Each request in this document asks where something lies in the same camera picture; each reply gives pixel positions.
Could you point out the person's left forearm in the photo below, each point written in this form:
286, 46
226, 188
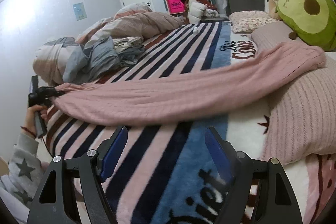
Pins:
19, 169

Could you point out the grey and white bundled clothes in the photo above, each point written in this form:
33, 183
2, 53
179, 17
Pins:
86, 56

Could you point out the pink shopping bag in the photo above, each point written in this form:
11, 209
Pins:
173, 4

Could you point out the person's left hand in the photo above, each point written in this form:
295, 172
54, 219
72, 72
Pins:
32, 119

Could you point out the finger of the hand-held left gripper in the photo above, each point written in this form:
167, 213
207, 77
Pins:
56, 92

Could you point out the green avocado plush toy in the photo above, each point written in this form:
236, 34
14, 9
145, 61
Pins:
307, 7

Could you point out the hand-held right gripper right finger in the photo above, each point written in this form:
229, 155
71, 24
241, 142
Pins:
219, 153

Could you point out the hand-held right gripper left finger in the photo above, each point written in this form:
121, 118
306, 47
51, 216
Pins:
115, 150

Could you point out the beige plush toy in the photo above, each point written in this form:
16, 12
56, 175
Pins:
274, 2

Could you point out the dark dresser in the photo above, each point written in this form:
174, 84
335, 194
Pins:
242, 3

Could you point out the wall poster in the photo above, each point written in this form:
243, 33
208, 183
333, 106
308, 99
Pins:
79, 11

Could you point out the pink ribbed pillow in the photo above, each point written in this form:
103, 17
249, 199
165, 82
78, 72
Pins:
299, 113
273, 35

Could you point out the pile of clothes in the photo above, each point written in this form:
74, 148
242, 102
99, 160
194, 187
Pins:
200, 5

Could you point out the small white box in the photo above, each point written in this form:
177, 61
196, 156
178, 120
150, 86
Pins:
195, 29

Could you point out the floral pillow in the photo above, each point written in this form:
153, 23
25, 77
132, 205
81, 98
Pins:
249, 19

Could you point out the pink striped duvet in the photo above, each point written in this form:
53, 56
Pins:
136, 23

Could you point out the striped printed blanket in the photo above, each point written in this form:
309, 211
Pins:
168, 134

